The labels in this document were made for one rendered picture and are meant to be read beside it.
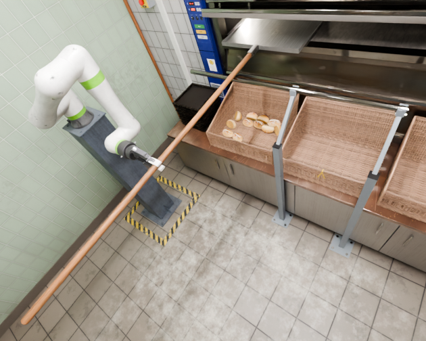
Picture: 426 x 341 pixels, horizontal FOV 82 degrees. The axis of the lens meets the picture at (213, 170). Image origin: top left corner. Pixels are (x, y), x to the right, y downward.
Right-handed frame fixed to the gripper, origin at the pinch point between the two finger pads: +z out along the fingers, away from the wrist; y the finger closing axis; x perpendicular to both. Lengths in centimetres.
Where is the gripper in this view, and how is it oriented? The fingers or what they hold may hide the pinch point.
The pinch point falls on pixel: (156, 164)
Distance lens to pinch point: 124.6
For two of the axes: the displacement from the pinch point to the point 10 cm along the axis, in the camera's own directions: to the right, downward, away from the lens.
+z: 7.9, 3.5, -5.0
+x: -5.6, 7.4, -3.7
